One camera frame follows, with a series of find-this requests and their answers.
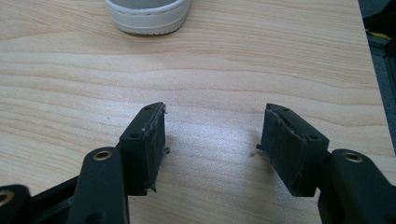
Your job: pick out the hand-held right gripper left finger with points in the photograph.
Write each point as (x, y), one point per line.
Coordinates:
(141, 155)

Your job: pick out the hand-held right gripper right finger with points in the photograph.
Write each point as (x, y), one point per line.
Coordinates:
(289, 155)

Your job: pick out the grey and white sneaker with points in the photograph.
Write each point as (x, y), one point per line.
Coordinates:
(149, 19)

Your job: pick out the dark object with yellow mark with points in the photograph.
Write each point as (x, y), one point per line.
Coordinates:
(381, 40)

